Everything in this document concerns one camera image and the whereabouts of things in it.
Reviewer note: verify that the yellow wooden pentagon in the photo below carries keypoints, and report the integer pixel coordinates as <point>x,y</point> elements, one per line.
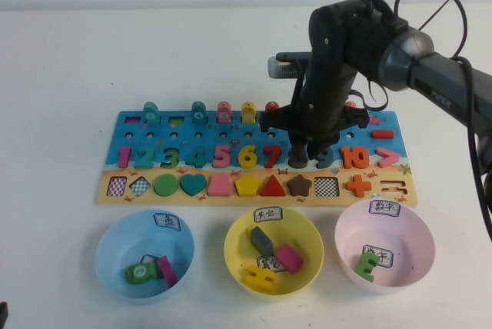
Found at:
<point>246,186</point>

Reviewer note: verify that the orange wooden number 10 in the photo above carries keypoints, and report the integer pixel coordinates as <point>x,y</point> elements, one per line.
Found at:
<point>348,158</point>

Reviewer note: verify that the teal wooden number 2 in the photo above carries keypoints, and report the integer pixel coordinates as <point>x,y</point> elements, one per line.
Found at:
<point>145,163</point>

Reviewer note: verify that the blue plastic bowl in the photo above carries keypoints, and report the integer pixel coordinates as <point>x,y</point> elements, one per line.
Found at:
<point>115,252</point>

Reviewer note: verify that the orange fish peg 10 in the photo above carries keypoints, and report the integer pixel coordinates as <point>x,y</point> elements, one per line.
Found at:
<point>350,105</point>

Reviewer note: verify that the pink fish peg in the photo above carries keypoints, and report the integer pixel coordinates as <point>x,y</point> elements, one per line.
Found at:
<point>224,113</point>

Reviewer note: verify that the pink wooden trapezoid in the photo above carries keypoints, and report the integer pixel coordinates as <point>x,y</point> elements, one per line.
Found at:
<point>220,187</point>

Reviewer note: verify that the pink wooden greater-than sign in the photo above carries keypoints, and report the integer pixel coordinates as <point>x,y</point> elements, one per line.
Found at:
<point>392,158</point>

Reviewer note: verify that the green fish peg 3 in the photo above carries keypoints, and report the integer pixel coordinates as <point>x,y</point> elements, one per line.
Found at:
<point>138,272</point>

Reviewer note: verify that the green wooden number 3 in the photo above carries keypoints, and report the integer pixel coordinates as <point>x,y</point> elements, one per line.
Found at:
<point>173,158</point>

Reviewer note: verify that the light green fish peg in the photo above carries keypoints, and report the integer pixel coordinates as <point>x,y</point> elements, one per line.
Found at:
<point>150,113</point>

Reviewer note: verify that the pink plastic bowl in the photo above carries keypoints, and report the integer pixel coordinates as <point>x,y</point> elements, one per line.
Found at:
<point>415,244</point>

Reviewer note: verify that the brown wooden number 8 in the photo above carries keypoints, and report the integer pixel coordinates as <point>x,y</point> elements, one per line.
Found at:
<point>298,160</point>

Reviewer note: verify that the red wooden minus sign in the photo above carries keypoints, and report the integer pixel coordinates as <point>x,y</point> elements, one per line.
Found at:
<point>382,134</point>

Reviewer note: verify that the magenta wooden block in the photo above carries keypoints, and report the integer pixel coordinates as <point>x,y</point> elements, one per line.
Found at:
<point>167,271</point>
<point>289,258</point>

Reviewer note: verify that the orange wooden plus sign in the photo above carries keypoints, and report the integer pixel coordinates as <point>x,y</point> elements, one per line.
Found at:
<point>358,185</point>

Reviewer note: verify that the red wooden triangle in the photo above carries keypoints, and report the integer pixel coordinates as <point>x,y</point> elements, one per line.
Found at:
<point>273,188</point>

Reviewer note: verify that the green wooden circle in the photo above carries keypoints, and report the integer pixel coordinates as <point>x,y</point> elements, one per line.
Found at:
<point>166,185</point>

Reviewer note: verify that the grey wooden number 9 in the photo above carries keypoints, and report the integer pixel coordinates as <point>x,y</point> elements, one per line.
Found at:
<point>330,160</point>

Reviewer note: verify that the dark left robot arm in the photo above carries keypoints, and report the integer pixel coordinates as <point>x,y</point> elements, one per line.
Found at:
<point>3,310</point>

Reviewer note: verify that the red fish peg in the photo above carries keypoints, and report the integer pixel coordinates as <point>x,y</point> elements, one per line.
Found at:
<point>271,106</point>

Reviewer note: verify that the yellow wooden equals sign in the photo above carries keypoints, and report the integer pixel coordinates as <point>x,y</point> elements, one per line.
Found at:
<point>260,278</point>

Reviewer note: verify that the pink wooden number 1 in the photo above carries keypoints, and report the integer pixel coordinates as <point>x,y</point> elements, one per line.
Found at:
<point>125,157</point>

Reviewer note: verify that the teal fish peg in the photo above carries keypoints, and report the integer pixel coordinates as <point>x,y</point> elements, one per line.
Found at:
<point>198,113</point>

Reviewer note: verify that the teal wooden number 4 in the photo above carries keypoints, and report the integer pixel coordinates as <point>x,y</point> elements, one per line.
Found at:
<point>200,158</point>

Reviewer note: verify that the red wooden number 7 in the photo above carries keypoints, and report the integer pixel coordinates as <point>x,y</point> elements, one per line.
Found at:
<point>273,156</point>

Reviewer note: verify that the brown wooden star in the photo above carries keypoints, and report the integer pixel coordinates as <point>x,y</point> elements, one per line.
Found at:
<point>299,186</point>

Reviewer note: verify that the colourful wooden puzzle board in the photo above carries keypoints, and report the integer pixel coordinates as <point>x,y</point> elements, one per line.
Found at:
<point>111,140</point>

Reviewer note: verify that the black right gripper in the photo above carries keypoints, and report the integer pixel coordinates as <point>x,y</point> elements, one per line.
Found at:
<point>323,106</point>

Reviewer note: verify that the green wooden symbol piece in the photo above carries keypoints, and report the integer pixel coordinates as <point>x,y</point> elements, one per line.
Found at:
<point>365,267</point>

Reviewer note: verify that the yellow fish peg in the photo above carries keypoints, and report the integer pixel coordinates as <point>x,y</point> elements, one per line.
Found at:
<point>248,113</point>

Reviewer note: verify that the yellow plastic bowl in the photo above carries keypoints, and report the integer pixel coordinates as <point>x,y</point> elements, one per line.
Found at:
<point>307,244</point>

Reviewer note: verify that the yellow wooden number 6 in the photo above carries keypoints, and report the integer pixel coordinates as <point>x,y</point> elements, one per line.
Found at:
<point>243,158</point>

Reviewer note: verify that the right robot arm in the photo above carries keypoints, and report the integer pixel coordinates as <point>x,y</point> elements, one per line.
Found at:
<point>442,71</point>

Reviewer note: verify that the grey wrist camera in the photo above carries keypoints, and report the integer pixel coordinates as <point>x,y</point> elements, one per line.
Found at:
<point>280,69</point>

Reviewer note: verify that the grey wooden block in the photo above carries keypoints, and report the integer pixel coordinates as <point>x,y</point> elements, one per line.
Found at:
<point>261,240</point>

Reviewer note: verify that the pink wooden number 5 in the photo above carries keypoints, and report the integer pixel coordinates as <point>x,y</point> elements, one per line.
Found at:
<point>222,157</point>

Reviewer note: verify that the teal wooden heart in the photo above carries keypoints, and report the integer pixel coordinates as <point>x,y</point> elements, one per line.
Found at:
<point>193,183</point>

